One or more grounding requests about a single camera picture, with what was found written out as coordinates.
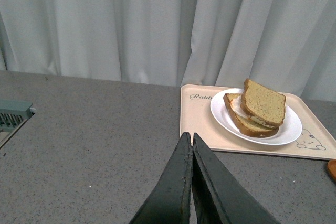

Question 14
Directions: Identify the green dish rack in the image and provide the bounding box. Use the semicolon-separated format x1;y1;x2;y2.
1;99;36;147

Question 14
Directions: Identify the white curtain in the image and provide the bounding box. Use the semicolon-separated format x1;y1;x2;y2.
1;0;335;101

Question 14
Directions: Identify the bread slice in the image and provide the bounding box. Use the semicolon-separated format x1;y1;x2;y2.
223;93;279;138
240;79;286;129

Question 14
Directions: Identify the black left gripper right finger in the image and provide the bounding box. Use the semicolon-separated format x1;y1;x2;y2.
192;133;278;223

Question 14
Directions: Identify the fried egg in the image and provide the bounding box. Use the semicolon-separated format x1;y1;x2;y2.
225;94;262;127

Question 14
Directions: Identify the wooden board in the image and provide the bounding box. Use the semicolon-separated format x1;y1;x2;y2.
327;159;336;181

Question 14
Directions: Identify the beige rabbit tray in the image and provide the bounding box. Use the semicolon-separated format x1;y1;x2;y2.
180;84;335;160

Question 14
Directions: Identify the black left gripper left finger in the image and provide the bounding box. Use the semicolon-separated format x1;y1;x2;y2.
130;132;193;223

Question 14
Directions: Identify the white round plate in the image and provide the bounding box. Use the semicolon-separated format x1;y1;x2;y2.
210;88;302;146

